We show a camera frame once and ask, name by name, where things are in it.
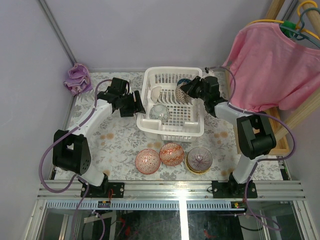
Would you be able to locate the purple striped bowl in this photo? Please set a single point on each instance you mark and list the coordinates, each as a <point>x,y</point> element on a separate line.
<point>199,159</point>

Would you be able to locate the aluminium mounting rail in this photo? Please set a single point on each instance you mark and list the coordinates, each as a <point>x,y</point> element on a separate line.
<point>274,190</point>

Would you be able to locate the yellow rimmed bottom bowl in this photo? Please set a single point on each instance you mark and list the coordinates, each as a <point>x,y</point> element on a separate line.
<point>196,172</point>

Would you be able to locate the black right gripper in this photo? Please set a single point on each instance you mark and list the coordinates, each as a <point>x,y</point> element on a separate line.
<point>189,88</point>

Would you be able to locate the floral table mat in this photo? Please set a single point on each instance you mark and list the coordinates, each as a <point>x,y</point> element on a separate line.
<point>117,141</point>

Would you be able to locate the purple folded cloth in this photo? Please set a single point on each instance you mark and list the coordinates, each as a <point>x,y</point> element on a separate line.
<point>78,80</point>

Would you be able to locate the wooden hanging rod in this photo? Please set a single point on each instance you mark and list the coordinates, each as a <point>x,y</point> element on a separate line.
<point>312,15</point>

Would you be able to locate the blue triangle pattern bowl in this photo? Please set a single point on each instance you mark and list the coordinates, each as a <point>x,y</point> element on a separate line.
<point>183,81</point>

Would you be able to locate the red eye pattern bowl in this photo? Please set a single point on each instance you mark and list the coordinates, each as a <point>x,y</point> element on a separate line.
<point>147,161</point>

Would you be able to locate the yellow clothes hanger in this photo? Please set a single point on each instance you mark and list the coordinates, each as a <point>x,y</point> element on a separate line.
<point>317,43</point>

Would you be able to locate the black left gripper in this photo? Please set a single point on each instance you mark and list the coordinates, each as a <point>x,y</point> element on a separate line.
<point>135,103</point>

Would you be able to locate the pink t-shirt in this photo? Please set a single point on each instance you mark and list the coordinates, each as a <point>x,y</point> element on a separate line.
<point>271,70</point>

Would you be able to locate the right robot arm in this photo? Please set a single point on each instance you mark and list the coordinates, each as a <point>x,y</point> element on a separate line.
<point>255,135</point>

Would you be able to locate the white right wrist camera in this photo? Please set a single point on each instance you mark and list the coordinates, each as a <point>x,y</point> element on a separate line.
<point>208,73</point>

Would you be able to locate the green clothes hanger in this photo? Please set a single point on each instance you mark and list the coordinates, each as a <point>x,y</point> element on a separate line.
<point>297,31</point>

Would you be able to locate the brown checker pattern bowl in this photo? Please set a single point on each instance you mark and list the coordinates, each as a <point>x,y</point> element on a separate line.
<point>181,96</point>

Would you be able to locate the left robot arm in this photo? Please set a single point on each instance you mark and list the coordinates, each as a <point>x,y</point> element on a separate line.
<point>71,150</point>

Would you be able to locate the white plastic dish rack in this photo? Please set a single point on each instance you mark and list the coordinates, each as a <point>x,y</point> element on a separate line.
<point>186,121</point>

